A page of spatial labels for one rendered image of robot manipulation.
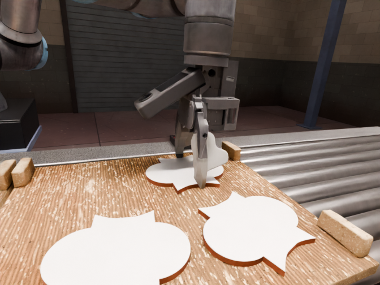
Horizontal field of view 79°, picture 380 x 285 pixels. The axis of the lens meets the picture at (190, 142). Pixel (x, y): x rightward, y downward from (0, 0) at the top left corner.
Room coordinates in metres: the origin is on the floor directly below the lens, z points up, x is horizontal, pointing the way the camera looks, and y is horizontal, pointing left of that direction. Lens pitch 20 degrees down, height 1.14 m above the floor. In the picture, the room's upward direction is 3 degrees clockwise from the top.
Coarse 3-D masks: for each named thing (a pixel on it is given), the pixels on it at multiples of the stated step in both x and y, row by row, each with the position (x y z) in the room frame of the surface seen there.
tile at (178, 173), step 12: (192, 156) 0.44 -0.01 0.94; (156, 168) 0.38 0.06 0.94; (168, 168) 0.38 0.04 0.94; (180, 168) 0.38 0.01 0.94; (192, 168) 0.39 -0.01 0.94; (216, 168) 0.39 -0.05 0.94; (156, 180) 0.33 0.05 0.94; (168, 180) 0.34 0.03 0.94; (180, 180) 0.34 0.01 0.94; (192, 180) 0.34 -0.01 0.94; (216, 180) 0.34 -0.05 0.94; (180, 192) 0.31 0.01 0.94
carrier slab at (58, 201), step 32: (128, 160) 0.42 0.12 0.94; (32, 192) 0.29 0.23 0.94; (64, 192) 0.30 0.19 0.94; (96, 192) 0.30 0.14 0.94; (128, 192) 0.31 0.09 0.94; (160, 192) 0.31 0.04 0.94; (192, 192) 0.32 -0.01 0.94; (224, 192) 0.32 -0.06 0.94; (256, 192) 0.33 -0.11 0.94; (0, 224) 0.22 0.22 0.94; (32, 224) 0.22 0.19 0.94; (64, 224) 0.23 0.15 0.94; (192, 224) 0.24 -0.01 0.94; (0, 256) 0.18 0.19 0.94; (32, 256) 0.18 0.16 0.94; (192, 256) 0.19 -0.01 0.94; (288, 256) 0.20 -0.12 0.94; (320, 256) 0.20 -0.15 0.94; (352, 256) 0.20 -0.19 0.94
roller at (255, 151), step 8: (376, 136) 0.76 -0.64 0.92; (288, 144) 0.63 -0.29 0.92; (296, 144) 0.63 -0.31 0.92; (304, 144) 0.64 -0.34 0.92; (312, 144) 0.64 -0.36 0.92; (320, 144) 0.65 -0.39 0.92; (328, 144) 0.66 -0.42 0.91; (336, 144) 0.67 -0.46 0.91; (344, 144) 0.68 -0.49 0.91; (352, 144) 0.70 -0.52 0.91; (248, 152) 0.56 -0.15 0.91; (256, 152) 0.57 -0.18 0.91; (264, 152) 0.57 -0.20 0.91; (272, 152) 0.58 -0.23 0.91; (280, 152) 0.59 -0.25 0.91
